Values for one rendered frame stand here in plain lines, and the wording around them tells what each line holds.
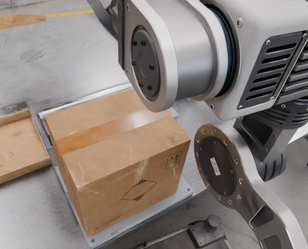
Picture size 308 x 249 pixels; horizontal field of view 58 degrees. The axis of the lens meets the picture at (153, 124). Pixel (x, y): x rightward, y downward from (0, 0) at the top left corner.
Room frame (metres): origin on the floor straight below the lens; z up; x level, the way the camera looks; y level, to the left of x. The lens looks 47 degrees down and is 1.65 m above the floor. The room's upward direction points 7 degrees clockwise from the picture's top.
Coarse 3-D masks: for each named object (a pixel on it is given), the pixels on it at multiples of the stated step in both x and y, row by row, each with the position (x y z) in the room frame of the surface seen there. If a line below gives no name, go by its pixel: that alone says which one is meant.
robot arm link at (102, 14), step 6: (90, 0) 0.47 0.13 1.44; (96, 0) 0.47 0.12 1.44; (90, 6) 0.46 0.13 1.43; (96, 6) 0.45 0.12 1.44; (102, 6) 0.45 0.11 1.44; (96, 12) 0.44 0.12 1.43; (102, 12) 0.44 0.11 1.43; (102, 18) 0.44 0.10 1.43; (108, 18) 0.44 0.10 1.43; (108, 24) 0.43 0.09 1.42
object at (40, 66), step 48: (0, 48) 1.17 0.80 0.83; (48, 48) 1.22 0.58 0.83; (96, 48) 1.27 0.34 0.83; (0, 96) 0.83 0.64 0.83; (48, 96) 0.86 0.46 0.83; (48, 144) 0.61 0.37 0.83; (192, 144) 0.69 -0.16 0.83; (288, 144) 0.76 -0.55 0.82; (0, 192) 0.41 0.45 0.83; (48, 192) 0.43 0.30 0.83; (0, 240) 0.27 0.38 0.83; (48, 240) 0.28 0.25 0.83
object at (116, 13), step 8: (112, 0) 0.42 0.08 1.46; (120, 0) 0.35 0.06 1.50; (112, 8) 0.39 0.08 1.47; (120, 8) 0.35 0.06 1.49; (112, 16) 0.39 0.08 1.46; (120, 16) 0.35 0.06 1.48; (112, 24) 0.39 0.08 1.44; (120, 24) 0.35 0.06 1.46; (120, 32) 0.35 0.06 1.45; (120, 40) 0.35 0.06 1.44; (120, 48) 0.35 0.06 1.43; (120, 56) 0.35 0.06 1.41; (120, 64) 0.35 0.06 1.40
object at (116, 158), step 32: (128, 96) 0.60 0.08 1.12; (64, 128) 0.45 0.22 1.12; (96, 128) 0.46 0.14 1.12; (128, 128) 0.47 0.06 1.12; (160, 128) 0.49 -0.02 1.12; (64, 160) 0.36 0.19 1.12; (96, 160) 0.37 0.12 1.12; (128, 160) 0.38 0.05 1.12; (160, 160) 0.41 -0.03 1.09; (96, 192) 0.32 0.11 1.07; (128, 192) 0.36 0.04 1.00; (160, 192) 0.43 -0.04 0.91; (96, 224) 0.31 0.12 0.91
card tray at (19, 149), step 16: (0, 128) 0.66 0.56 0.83; (16, 128) 0.66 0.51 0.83; (32, 128) 0.67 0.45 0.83; (0, 144) 0.58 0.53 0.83; (16, 144) 0.59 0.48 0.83; (32, 144) 0.60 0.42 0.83; (0, 160) 0.52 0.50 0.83; (16, 160) 0.53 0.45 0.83; (32, 160) 0.53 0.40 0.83; (48, 160) 0.53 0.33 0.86; (0, 176) 0.44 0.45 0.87; (16, 176) 0.46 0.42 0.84
